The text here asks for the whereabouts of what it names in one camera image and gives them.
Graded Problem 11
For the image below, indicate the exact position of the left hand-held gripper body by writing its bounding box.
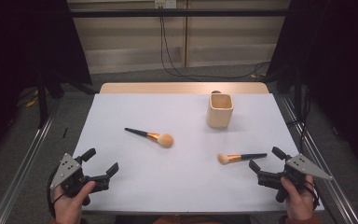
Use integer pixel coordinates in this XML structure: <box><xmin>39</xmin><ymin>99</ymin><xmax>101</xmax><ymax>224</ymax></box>
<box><xmin>49</xmin><ymin>152</ymin><xmax>111</xmax><ymax>207</ymax></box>

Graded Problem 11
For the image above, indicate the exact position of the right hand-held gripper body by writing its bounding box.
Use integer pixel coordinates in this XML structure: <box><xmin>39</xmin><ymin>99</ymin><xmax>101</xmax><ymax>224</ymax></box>
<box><xmin>256</xmin><ymin>153</ymin><xmax>335</xmax><ymax>203</ymax></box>

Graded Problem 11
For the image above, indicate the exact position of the black-handled makeup brush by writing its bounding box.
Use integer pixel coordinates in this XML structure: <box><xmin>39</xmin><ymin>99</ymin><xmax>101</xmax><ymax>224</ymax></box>
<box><xmin>124</xmin><ymin>127</ymin><xmax>174</xmax><ymax>149</ymax></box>
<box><xmin>216</xmin><ymin>151</ymin><xmax>269</xmax><ymax>165</ymax></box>

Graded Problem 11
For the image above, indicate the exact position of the beige square cup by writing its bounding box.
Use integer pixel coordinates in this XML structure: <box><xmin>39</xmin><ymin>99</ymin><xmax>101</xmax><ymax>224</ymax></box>
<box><xmin>206</xmin><ymin>91</ymin><xmax>235</xmax><ymax>130</ymax></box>

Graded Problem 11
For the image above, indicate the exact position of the person's left hand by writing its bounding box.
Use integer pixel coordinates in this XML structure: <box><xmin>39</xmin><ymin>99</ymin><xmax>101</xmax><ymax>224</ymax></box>
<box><xmin>51</xmin><ymin>180</ymin><xmax>97</xmax><ymax>224</ymax></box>

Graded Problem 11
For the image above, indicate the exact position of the person's right hand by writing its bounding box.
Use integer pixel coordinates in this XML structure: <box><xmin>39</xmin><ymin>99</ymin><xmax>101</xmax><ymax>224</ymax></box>
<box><xmin>280</xmin><ymin>174</ymin><xmax>317</xmax><ymax>222</ymax></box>

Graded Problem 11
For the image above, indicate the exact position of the white table mat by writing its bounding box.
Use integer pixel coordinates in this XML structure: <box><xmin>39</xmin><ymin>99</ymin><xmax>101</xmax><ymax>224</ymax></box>
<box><xmin>72</xmin><ymin>92</ymin><xmax>324</xmax><ymax>215</ymax></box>

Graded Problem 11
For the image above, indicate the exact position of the wooden table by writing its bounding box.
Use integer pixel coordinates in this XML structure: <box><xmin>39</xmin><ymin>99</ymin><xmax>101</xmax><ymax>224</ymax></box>
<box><xmin>99</xmin><ymin>81</ymin><xmax>270</xmax><ymax>95</ymax></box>

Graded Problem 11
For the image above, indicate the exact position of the black curtain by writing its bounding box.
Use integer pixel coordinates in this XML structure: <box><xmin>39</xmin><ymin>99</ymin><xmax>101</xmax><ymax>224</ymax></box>
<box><xmin>0</xmin><ymin>0</ymin><xmax>93</xmax><ymax>166</ymax></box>
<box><xmin>266</xmin><ymin>0</ymin><xmax>358</xmax><ymax>180</ymax></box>

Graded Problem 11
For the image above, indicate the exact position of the black horizontal bar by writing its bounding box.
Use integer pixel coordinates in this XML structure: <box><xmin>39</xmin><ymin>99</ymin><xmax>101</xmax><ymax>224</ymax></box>
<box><xmin>69</xmin><ymin>7</ymin><xmax>294</xmax><ymax>19</ymax></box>

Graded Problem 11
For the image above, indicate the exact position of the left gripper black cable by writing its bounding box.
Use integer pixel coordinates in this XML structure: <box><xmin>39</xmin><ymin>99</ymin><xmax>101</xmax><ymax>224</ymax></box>
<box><xmin>46</xmin><ymin>167</ymin><xmax>66</xmax><ymax>218</ymax></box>

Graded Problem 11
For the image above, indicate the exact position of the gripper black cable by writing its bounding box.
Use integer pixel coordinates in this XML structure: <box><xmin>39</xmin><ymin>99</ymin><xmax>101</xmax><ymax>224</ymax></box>
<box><xmin>303</xmin><ymin>179</ymin><xmax>322</xmax><ymax>210</ymax></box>
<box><xmin>46</xmin><ymin>167</ymin><xmax>66</xmax><ymax>218</ymax></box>

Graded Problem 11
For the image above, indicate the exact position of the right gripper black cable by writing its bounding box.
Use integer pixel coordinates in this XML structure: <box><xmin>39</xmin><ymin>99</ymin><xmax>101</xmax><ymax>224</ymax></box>
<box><xmin>303</xmin><ymin>179</ymin><xmax>322</xmax><ymax>210</ymax></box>

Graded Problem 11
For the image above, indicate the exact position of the black floor cable bundle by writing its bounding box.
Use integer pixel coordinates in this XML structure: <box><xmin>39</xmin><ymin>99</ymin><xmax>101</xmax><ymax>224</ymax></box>
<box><xmin>286</xmin><ymin>89</ymin><xmax>312</xmax><ymax>154</ymax></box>

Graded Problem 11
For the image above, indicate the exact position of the metal floor rail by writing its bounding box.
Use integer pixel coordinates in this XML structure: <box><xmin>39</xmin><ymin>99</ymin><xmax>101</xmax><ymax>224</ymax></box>
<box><xmin>0</xmin><ymin>92</ymin><xmax>63</xmax><ymax>224</ymax></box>
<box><xmin>280</xmin><ymin>94</ymin><xmax>358</xmax><ymax>224</ymax></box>

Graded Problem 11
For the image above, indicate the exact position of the black stand post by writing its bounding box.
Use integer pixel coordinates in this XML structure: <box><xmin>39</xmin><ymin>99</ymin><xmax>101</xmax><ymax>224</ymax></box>
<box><xmin>34</xmin><ymin>72</ymin><xmax>49</xmax><ymax>130</ymax></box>

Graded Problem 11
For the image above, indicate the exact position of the yellow floor cable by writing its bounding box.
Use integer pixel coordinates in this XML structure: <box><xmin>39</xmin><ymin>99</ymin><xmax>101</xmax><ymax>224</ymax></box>
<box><xmin>16</xmin><ymin>89</ymin><xmax>40</xmax><ymax>108</ymax></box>

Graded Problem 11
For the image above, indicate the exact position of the white wall socket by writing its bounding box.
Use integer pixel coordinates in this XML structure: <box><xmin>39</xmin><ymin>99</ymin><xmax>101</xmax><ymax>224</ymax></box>
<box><xmin>154</xmin><ymin>0</ymin><xmax>178</xmax><ymax>9</ymax></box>

